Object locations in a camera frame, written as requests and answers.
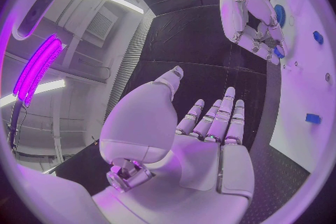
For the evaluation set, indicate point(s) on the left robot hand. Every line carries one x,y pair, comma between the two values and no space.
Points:
194,165

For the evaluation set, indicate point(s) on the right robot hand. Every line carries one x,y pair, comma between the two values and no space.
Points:
233,14

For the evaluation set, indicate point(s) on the blue peg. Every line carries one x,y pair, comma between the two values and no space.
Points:
278,52
318,37

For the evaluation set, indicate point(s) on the white task board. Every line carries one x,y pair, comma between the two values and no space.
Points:
301,91

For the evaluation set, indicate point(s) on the blue gear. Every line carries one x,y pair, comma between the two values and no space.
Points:
279,15

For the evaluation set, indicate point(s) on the blue block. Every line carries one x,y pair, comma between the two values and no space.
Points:
313,118

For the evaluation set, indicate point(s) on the black light stand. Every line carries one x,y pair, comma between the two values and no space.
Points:
16,123

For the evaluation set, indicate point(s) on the glowing light bar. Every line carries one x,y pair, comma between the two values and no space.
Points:
36,68

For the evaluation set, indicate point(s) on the dark oblong device white frame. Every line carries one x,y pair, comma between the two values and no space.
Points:
36,9

